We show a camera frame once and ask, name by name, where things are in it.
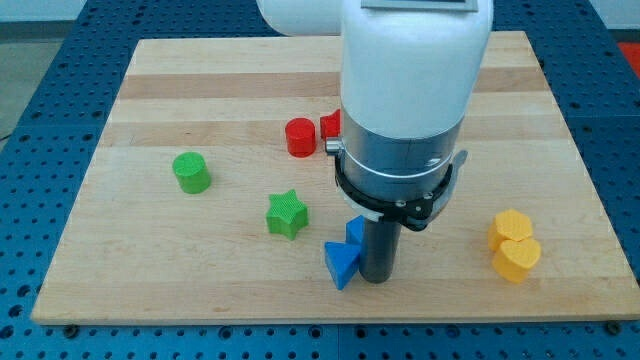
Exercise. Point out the silver flange with black clamp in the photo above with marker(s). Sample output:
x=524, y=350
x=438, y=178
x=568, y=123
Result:
x=408, y=180

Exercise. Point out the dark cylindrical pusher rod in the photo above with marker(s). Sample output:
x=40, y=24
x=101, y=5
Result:
x=378, y=250

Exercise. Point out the blue cube block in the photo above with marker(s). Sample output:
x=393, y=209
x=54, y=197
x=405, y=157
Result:
x=354, y=230

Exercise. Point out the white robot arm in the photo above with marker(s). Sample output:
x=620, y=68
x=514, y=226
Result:
x=407, y=73

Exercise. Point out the wooden board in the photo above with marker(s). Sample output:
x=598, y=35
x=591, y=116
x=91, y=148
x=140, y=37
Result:
x=137, y=250

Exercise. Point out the blue triangle block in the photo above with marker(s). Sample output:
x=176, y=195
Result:
x=342, y=262

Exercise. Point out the red star block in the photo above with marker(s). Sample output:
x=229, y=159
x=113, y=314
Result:
x=330, y=125

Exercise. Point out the green star block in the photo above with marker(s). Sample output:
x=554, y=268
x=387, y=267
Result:
x=287, y=214

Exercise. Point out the yellow hexagon block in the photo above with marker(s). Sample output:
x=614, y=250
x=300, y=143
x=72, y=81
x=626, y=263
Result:
x=508, y=225

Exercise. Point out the red cylinder block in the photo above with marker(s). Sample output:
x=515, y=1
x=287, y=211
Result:
x=300, y=137

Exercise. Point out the yellow heart block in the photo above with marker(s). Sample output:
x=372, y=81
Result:
x=513, y=260

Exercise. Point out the green cylinder block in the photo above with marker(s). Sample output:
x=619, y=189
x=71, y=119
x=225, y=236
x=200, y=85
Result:
x=191, y=172

